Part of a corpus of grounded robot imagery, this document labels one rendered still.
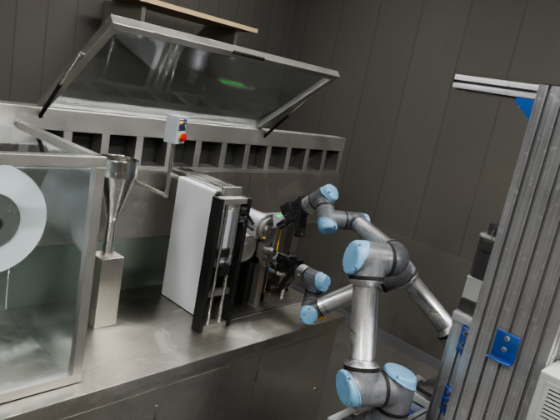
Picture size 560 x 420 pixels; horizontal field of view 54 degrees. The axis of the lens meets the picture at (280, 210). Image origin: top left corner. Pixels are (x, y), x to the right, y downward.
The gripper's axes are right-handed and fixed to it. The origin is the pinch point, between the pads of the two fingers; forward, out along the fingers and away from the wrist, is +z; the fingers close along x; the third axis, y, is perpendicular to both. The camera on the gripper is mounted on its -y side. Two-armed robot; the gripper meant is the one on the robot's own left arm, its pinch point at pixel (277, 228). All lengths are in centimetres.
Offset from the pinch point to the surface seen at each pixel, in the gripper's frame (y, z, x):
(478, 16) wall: 128, -59, -214
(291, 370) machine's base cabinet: -59, 21, -2
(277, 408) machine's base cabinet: -73, 32, 2
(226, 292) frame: -21.7, 8.8, 31.3
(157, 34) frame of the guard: 52, -46, 75
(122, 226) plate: 18, 33, 54
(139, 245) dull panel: 11, 39, 44
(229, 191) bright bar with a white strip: 14.2, -9.7, 30.5
